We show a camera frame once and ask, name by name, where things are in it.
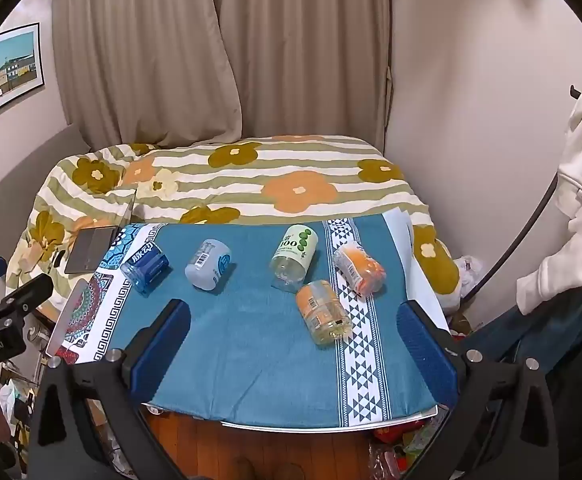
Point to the beige curtain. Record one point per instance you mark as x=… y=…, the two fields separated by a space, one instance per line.
x=311 y=50
x=141 y=60

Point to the green label clear cup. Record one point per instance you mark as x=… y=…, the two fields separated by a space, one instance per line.
x=295 y=255

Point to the white plastic bag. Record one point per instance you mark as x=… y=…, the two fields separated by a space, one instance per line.
x=468 y=275

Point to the white hoodie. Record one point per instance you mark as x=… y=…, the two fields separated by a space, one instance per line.
x=581 y=200

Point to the wall poster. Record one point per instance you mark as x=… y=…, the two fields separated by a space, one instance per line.
x=6 y=70

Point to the dark blue jeans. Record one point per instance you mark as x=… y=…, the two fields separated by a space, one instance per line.
x=546 y=332

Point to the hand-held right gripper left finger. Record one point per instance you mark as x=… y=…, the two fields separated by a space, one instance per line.
x=172 y=327

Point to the grey laptop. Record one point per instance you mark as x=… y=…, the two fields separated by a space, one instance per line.
x=88 y=250

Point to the blue patterned table cloth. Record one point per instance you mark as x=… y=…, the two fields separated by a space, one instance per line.
x=251 y=340

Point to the orange wrapped plastic cup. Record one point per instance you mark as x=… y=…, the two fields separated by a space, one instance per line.
x=361 y=270

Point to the floral striped blanket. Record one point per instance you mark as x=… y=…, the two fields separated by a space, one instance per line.
x=271 y=180

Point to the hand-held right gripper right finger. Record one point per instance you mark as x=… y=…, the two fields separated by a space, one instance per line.
x=423 y=350

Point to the orange label clear cup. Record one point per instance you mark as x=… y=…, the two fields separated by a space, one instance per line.
x=321 y=310

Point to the pale blue plastic cup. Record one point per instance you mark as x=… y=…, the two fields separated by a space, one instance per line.
x=208 y=262

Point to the red snack packet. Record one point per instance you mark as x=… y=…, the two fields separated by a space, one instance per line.
x=396 y=432

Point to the blue label plastic cup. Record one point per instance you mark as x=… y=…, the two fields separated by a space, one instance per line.
x=145 y=267

